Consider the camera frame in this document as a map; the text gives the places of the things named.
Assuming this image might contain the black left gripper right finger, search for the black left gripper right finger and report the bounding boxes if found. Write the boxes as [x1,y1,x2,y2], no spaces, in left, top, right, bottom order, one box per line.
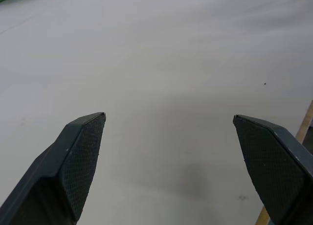
[232,114,313,225]

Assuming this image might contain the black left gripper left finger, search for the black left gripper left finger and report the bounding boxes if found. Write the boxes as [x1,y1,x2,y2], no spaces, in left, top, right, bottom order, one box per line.
[0,112,107,225]

